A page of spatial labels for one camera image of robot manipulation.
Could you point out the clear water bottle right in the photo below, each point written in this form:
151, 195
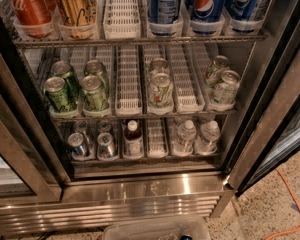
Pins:
208, 136

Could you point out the dark drink bottle white cap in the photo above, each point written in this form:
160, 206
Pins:
133, 139

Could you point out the clear water bottle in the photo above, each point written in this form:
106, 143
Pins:
208, 136
184, 139

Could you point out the empty white tray middle right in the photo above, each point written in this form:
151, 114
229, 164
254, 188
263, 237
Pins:
188, 94

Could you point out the green can back left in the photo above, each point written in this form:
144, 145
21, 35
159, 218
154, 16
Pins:
66, 71

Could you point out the blue pepsi can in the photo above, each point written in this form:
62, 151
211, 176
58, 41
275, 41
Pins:
162, 14
247, 16
206, 16

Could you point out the red coca-cola can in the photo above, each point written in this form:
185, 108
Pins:
33, 13

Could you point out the blue pepsi can middle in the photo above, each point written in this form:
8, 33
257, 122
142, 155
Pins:
206, 16

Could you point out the blue pepsi can right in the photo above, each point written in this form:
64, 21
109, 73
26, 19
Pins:
247, 16

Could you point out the stainless steel fridge cabinet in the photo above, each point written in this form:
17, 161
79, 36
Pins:
48, 190

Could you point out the fridge door right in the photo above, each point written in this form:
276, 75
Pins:
268, 133

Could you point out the green can front left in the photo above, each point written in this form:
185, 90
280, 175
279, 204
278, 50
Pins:
59, 95

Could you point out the white can back middle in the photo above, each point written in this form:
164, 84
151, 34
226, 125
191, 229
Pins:
158, 65

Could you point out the white can front middle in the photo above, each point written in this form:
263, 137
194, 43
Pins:
160, 91

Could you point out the empty white tray shelf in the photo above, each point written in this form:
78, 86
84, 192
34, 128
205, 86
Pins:
128, 99
157, 146

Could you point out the gold soda can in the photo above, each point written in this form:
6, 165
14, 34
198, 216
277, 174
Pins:
78, 15

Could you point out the clear water bottle left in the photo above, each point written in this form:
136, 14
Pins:
184, 139

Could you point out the white green can back right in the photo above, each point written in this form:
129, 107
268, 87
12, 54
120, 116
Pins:
212, 74

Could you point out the white green can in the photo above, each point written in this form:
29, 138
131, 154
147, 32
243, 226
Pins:
225, 90
212, 74

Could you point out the clear plastic bin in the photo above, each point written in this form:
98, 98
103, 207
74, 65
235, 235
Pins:
168, 228

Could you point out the empty white tray middle shelf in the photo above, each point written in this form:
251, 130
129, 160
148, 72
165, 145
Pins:
128, 99

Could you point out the blue pepsi can left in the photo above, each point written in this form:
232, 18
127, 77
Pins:
162, 14

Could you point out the white green can front right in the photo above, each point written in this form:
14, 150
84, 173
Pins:
225, 90

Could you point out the empty white tray bottom shelf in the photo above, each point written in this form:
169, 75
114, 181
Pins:
157, 146

